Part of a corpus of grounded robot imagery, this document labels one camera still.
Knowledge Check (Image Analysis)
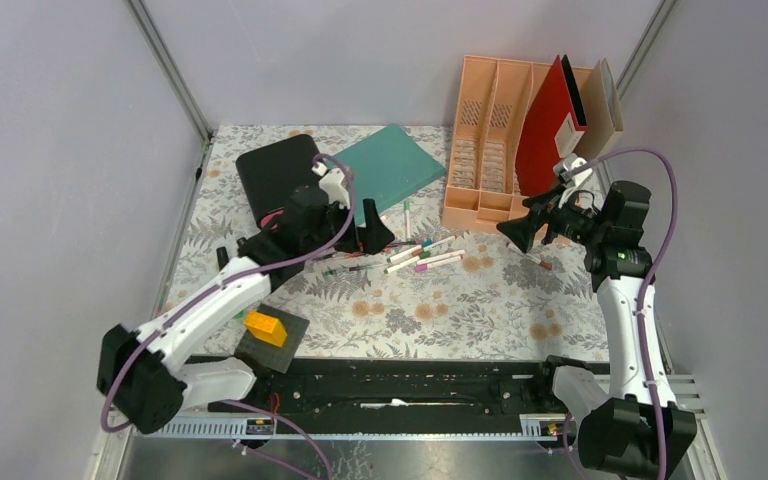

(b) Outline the yellow toy block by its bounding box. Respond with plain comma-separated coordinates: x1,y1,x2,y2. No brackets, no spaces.
244,311,288,347

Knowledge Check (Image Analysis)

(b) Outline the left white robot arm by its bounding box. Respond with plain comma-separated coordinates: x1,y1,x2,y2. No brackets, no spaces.
96,187,395,434

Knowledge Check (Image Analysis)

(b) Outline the peach plastic file organizer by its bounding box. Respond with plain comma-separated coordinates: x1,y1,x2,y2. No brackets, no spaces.
442,55,551,233

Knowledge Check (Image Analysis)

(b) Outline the black gel pen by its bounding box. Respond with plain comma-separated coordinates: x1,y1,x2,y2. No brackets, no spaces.
322,263,387,276

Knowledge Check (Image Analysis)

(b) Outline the red capped white marker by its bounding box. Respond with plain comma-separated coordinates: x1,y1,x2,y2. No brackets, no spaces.
506,242,553,271

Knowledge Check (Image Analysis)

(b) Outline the teal capped white marker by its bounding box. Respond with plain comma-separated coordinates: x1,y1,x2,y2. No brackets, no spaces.
386,235,456,264

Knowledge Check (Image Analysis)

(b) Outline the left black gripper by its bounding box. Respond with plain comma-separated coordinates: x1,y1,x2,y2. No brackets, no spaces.
302,196,394,256

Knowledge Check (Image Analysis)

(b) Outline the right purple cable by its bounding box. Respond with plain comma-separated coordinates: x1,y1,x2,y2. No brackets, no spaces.
559,146,679,480

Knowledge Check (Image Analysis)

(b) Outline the floral table mat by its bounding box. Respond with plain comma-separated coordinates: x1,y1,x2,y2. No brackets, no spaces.
165,125,608,362

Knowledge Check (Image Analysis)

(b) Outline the black pink drawer box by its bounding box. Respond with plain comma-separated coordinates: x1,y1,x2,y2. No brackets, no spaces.
235,134,319,227

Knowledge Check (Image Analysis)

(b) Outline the beige folder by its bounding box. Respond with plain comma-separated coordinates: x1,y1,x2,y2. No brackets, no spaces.
574,58,624,160

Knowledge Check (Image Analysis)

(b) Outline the black mounting rail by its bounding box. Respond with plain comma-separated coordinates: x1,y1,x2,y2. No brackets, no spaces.
239,355,584,437

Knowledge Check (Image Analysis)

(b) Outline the teal folder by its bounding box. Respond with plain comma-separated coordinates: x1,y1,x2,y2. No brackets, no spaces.
335,124,445,213

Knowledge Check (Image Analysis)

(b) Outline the green capped white marker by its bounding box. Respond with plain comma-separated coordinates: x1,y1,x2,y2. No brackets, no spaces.
384,256,420,274

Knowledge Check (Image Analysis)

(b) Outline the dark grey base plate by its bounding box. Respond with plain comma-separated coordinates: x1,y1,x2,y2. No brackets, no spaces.
234,305,310,373

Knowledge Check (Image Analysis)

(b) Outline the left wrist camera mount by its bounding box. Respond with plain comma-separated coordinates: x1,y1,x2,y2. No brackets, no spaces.
312,162,351,209

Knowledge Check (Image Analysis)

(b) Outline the red folder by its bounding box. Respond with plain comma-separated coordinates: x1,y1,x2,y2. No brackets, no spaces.
516,55,587,197

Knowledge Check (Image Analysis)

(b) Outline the blue highlighter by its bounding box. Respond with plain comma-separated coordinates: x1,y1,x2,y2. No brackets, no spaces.
215,246,230,270

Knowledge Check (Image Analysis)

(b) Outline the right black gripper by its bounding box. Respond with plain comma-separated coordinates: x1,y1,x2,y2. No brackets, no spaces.
495,182,608,254

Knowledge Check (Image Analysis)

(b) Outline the purple cable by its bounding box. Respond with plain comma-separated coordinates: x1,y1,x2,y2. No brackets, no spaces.
100,153,357,435
559,146,679,480

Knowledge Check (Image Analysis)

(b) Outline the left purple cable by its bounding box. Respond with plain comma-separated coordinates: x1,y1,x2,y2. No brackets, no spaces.
100,153,357,435

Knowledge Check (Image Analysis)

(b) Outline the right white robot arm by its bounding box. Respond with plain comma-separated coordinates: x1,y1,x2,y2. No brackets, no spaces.
496,181,697,479

